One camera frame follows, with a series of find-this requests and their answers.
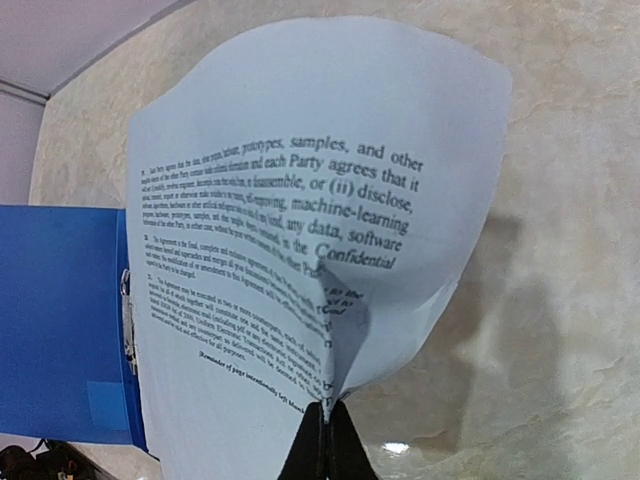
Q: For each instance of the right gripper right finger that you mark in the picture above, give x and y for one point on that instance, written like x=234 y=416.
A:
x=346 y=458

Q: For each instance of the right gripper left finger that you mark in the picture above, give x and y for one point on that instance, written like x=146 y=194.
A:
x=306 y=458

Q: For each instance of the folder metal clip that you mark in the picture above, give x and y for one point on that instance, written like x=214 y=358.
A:
x=128 y=323

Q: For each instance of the blue file folder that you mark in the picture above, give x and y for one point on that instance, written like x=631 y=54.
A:
x=64 y=375

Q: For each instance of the white paper sheet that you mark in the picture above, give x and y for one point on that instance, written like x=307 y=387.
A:
x=300 y=210

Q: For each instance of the left aluminium corner post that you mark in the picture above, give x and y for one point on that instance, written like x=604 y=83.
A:
x=23 y=93

